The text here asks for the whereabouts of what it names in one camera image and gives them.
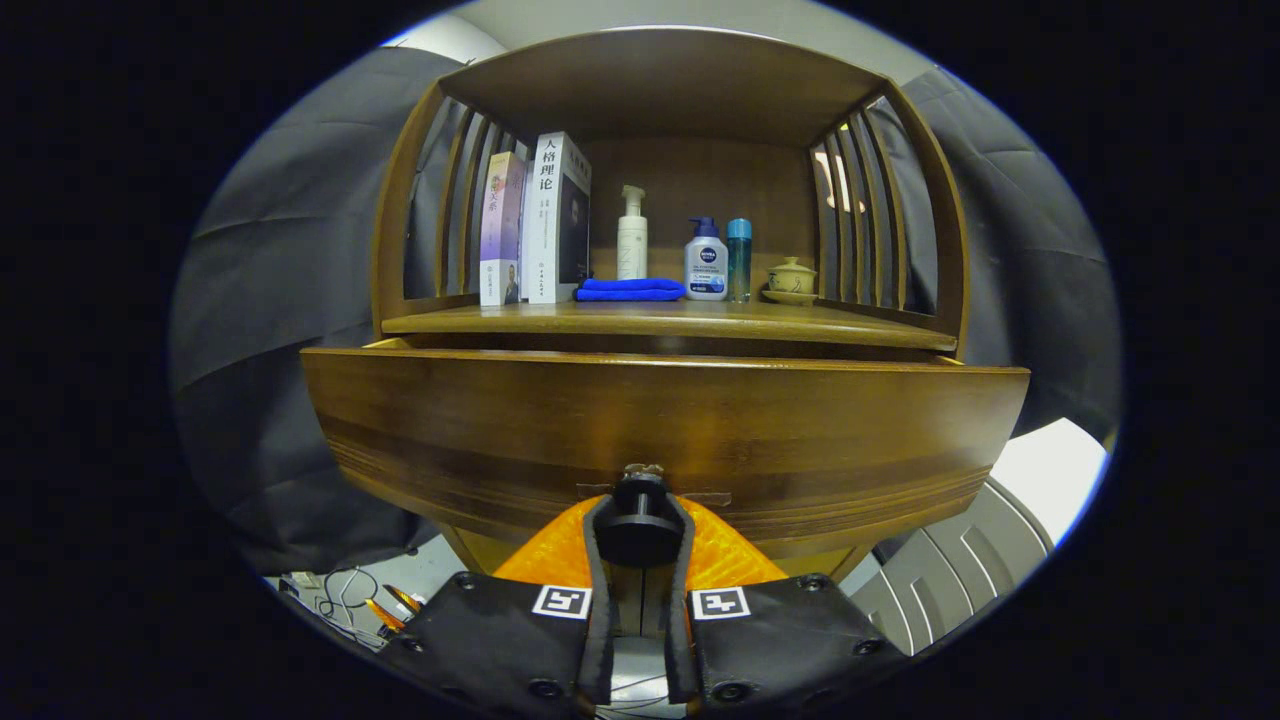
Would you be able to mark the orange black tool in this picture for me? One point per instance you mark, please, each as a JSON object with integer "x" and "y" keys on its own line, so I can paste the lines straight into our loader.
{"x": 385, "y": 615}

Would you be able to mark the white bottle with blue cap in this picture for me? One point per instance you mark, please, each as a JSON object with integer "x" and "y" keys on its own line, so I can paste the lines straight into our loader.
{"x": 706, "y": 270}

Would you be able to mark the thick white book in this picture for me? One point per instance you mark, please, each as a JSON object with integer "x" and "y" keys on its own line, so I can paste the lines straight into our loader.
{"x": 545, "y": 230}

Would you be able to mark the grey grooved panel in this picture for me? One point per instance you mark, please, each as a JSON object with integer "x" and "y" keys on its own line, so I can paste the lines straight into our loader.
{"x": 940, "y": 580}

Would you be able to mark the beige lidded teacup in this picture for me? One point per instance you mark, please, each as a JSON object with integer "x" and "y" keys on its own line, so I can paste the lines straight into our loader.
{"x": 791, "y": 280}

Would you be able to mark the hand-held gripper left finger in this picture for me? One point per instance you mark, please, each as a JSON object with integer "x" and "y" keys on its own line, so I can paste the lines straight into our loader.
{"x": 600, "y": 650}

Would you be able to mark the white pump bottle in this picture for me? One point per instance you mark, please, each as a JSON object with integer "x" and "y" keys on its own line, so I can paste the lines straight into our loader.
{"x": 631, "y": 245}

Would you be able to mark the white flat surface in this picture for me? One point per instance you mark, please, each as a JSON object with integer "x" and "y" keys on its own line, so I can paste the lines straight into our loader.
{"x": 1050, "y": 475}

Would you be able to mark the blue folded cloth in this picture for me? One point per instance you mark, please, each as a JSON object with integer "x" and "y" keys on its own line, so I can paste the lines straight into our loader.
{"x": 630, "y": 290}

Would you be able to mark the brown wooden cabinet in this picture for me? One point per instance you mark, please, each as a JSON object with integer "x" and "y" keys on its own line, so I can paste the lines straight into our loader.
{"x": 660, "y": 90}

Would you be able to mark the purple book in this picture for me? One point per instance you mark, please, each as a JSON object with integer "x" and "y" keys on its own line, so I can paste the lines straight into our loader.
{"x": 500, "y": 220}

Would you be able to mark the brown wooden drawer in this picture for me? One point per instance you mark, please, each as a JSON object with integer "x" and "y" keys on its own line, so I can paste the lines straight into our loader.
{"x": 700, "y": 420}

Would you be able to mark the slim teal bottle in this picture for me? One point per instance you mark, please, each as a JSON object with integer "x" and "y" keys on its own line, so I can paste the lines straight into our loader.
{"x": 739, "y": 260}

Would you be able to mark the wooden countertop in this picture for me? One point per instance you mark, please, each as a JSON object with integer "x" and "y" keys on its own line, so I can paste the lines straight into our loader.
{"x": 680, "y": 320}

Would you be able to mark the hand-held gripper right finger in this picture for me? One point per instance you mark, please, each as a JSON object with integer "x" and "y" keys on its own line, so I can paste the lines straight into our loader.
{"x": 680, "y": 650}

